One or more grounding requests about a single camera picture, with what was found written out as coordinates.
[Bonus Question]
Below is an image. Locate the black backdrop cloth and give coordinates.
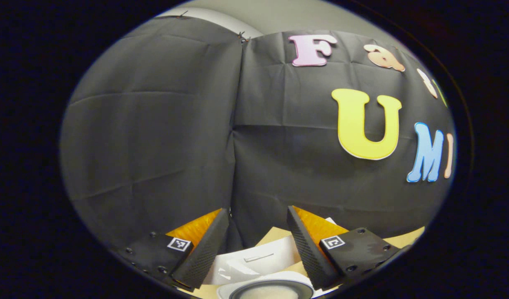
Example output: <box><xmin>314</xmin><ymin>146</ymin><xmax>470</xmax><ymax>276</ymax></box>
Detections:
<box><xmin>59</xmin><ymin>15</ymin><xmax>458</xmax><ymax>250</ymax></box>

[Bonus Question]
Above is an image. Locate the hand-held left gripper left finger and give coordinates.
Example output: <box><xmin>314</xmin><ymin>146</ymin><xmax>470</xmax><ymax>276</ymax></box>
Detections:
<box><xmin>115</xmin><ymin>208</ymin><xmax>230</xmax><ymax>290</ymax></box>

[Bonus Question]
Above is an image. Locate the white rice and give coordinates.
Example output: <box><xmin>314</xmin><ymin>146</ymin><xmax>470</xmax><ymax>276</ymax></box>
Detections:
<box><xmin>239</xmin><ymin>285</ymin><xmax>300</xmax><ymax>299</ymax></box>

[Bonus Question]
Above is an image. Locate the white rice cooker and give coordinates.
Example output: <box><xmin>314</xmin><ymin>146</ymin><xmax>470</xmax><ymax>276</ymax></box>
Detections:
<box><xmin>203</xmin><ymin>235</ymin><xmax>316</xmax><ymax>299</ymax></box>

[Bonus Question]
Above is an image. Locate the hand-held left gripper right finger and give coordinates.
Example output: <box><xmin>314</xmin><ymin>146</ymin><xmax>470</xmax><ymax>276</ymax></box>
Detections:
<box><xmin>287</xmin><ymin>206</ymin><xmax>404</xmax><ymax>290</ymax></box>

